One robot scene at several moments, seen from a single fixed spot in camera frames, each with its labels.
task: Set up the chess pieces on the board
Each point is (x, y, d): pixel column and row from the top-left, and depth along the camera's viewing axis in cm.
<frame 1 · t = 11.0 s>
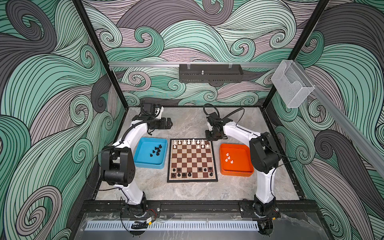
left hand: (165, 122, 90), fingers open
right hand: (208, 137, 96), fingers closed
folding chess board: (191, 160, 92), on the table
blue plastic tray: (151, 153, 95), on the table
orange plastic tray: (235, 160, 90), point 3 cm above the table
white pawn: (231, 161, 90), point 2 cm above the table
white pawn 2: (227, 154, 94), point 2 cm above the table
white pawn 3: (229, 157, 92), point 2 cm above the table
white pawn 4: (226, 160, 92), on the table

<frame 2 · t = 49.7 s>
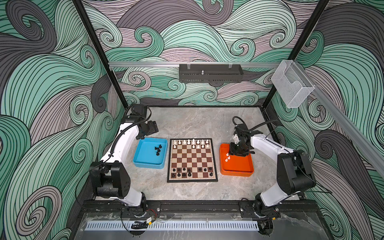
left hand: (150, 129, 85), fingers open
right hand: (232, 153, 90), fingers open
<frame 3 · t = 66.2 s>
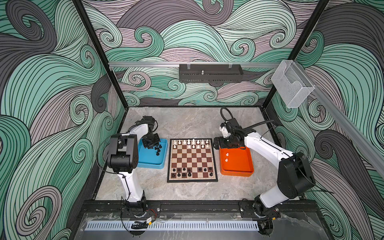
left hand: (156, 144, 96), fingers open
right hand: (220, 144, 88), fingers open
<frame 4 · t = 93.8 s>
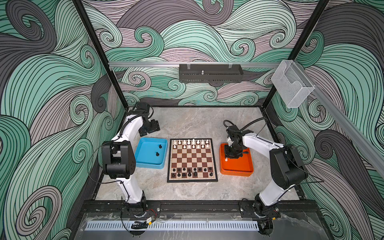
left hand: (153, 129, 91), fingers open
right hand: (227, 156, 91), fingers open
